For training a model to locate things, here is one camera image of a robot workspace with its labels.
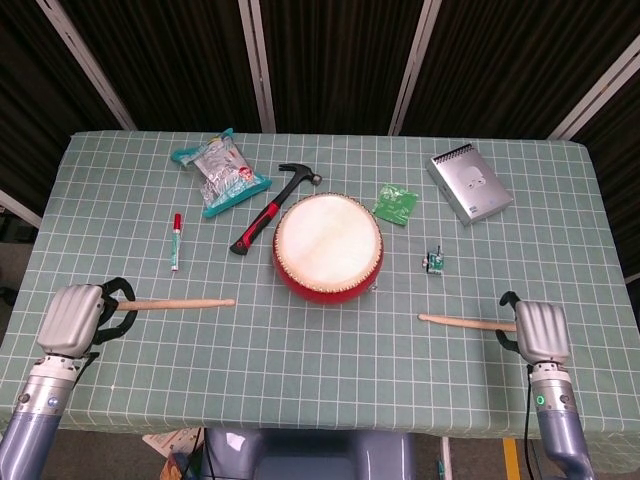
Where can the wooden drumstick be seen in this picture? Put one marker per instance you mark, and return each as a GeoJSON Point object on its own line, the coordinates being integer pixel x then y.
{"type": "Point", "coordinates": [175, 304]}
{"type": "Point", "coordinates": [465, 322]}

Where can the white table leg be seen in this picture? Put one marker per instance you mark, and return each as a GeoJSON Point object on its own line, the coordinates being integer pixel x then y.
{"type": "Point", "coordinates": [446, 460]}

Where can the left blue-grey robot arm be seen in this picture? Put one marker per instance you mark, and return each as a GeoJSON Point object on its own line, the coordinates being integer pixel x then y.
{"type": "Point", "coordinates": [37, 415]}

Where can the blue-grey robot torso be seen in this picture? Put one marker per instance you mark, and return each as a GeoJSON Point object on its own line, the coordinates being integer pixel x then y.
{"type": "Point", "coordinates": [310, 457]}

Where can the green foil sachet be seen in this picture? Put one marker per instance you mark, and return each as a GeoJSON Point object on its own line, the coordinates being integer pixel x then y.
{"type": "Point", "coordinates": [395, 204]}

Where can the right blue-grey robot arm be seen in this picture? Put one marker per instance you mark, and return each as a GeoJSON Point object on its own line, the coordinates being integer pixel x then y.
{"type": "Point", "coordinates": [557, 420]}

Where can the red and black claw hammer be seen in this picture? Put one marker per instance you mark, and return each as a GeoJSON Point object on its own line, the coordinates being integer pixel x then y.
{"type": "Point", "coordinates": [260, 222]}

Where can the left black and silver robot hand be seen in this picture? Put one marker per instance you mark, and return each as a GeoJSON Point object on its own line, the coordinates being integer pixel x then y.
{"type": "Point", "coordinates": [67, 320]}

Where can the red drum with white skin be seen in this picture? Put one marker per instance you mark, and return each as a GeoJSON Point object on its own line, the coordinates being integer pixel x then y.
{"type": "Point", "coordinates": [327, 245]}

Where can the red white marker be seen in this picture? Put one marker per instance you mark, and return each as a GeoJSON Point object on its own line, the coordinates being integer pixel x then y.
{"type": "Point", "coordinates": [176, 245]}

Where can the small green circuit board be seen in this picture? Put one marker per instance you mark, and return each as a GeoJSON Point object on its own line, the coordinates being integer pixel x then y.
{"type": "Point", "coordinates": [435, 262]}

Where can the printed cardboard box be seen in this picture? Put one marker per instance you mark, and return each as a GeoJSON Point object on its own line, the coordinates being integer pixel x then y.
{"type": "Point", "coordinates": [172, 447]}

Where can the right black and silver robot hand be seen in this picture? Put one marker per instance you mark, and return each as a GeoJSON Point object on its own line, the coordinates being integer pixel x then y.
{"type": "Point", "coordinates": [542, 330]}

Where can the white partition frame post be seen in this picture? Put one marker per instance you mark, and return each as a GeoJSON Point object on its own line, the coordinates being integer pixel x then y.
{"type": "Point", "coordinates": [415, 65]}
{"type": "Point", "coordinates": [17, 207]}
{"type": "Point", "coordinates": [90, 65]}
{"type": "Point", "coordinates": [595, 90]}
{"type": "Point", "coordinates": [257, 65]}

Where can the green checked tablecloth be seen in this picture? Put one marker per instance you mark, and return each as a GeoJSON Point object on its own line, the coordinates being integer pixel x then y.
{"type": "Point", "coordinates": [320, 380]}

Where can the teal snack bag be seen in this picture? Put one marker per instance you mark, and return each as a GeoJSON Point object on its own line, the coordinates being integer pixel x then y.
{"type": "Point", "coordinates": [225, 175]}

